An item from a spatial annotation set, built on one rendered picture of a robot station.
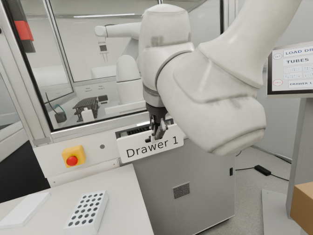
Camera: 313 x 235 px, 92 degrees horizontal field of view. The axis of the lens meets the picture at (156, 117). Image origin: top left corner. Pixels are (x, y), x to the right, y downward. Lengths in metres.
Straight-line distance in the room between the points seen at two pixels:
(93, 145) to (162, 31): 0.58
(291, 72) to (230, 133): 0.91
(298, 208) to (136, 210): 0.43
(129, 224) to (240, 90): 0.46
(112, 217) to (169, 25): 0.53
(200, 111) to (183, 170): 0.75
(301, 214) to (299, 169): 0.80
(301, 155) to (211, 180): 0.55
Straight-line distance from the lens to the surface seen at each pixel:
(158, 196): 0.96
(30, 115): 0.75
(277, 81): 1.05
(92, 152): 0.76
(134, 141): 0.64
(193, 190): 1.06
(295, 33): 2.02
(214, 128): 0.19
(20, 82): 0.74
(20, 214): 0.75
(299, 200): 0.53
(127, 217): 0.55
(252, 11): 0.22
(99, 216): 0.56
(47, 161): 0.80
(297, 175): 1.35
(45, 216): 0.71
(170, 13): 0.29
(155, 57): 0.28
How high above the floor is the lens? 1.17
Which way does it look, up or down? 17 degrees down
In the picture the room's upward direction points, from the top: 9 degrees counter-clockwise
